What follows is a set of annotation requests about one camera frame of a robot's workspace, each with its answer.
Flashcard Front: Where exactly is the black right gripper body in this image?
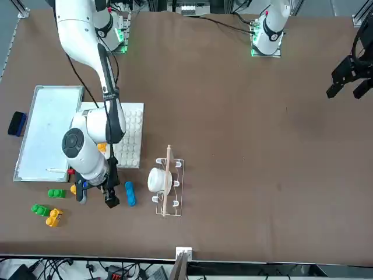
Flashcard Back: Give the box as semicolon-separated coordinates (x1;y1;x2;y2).
105;157;121;193

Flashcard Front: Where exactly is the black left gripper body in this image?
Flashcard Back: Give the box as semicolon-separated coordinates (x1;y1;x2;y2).
354;20;373;77

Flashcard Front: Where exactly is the blue three-stud block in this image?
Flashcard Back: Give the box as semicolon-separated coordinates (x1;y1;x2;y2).
125;181;138;207

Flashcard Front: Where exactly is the white studded baseplate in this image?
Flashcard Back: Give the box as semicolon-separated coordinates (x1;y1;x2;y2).
76;101;145;169

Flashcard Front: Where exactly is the white pen with red cap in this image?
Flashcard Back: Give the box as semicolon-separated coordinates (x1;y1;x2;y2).
45;167;75;175

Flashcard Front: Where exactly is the white cup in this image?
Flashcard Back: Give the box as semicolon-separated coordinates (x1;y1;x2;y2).
147;167;173;194

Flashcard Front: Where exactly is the wooden rod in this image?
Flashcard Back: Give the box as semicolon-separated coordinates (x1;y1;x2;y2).
161;145;173;218

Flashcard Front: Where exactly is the green toy block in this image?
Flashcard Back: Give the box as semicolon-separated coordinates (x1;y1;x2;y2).
47;188;67;199
31;204;51;217

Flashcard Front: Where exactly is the yellow block with printed tag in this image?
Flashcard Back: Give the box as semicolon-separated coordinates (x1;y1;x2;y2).
45;208;64;228

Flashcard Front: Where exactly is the black and blue eraser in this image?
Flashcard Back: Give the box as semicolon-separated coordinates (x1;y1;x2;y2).
7;111;27;137

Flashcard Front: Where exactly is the white power strip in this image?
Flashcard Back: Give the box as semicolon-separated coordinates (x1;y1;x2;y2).
180;4;200;15

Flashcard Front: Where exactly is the white wire cup rack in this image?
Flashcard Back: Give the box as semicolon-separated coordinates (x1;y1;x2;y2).
155;157;185;217

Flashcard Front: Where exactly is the white whiteboard with grey frame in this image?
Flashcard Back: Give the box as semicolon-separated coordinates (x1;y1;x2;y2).
13;85;85;183

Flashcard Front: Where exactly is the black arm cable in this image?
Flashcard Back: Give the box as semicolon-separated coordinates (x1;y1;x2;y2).
65;49;120;187

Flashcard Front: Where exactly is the aluminium camera post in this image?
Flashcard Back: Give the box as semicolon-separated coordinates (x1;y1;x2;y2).
168;246;193;280

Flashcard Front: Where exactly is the black base cable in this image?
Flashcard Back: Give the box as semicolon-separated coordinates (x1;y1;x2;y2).
199;16;257;37

